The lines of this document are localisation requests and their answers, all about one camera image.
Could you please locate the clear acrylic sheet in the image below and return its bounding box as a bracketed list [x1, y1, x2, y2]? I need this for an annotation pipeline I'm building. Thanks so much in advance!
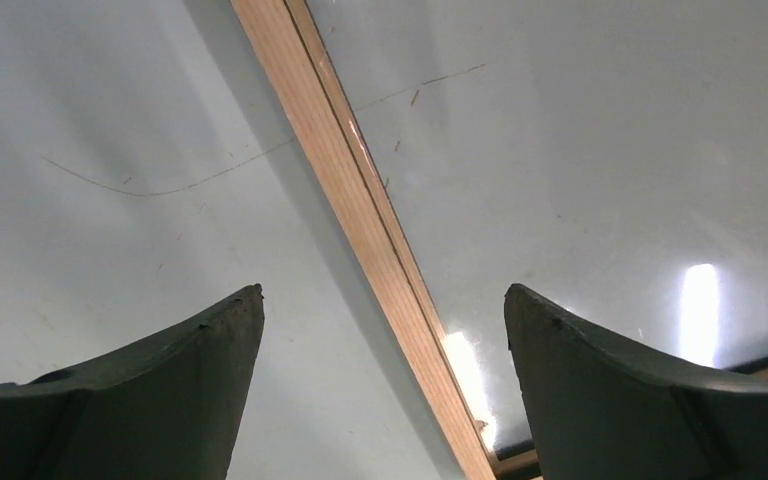
[309, 1, 768, 457]

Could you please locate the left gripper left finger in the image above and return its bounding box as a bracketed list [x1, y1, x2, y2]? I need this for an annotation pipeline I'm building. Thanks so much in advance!
[0, 284, 265, 479]

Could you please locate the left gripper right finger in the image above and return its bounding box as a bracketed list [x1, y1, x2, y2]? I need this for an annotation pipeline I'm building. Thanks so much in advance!
[504, 284, 768, 479]

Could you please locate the black picture frame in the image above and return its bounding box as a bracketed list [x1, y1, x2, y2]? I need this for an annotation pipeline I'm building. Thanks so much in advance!
[233, 1, 768, 479]

